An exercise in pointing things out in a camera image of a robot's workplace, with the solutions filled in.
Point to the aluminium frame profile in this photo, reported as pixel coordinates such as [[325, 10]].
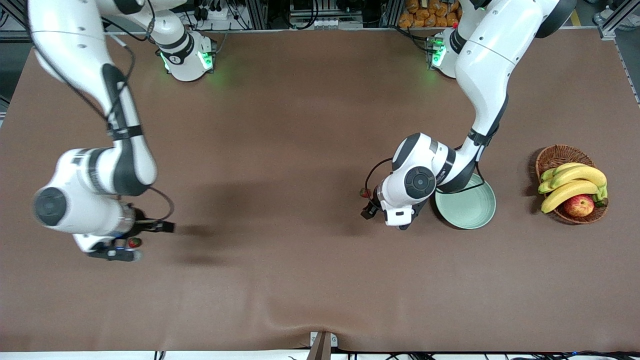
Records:
[[617, 20], [15, 15]]

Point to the yellow banana bunch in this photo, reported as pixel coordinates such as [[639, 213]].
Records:
[[575, 175]]

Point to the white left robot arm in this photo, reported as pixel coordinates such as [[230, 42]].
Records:
[[490, 60]]

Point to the light green round plate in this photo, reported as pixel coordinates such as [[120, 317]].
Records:
[[470, 207]]

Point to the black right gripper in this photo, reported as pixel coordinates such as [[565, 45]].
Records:
[[141, 223]]

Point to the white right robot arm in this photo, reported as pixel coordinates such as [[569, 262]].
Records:
[[80, 55]]

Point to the red green toy strawberry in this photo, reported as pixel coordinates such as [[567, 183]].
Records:
[[134, 243], [364, 192]]

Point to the brown table cover mat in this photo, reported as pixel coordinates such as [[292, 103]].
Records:
[[300, 275]]

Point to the orange bread roll pile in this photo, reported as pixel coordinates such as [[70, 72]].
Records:
[[425, 15]]

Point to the red apple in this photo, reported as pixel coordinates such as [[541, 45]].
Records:
[[579, 206]]

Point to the white power strip with plugs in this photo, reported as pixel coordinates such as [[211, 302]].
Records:
[[220, 11]]

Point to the metal clamp bracket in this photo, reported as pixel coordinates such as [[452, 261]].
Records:
[[322, 345]]

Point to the brown wicker basket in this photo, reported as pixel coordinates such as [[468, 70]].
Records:
[[550, 157]]

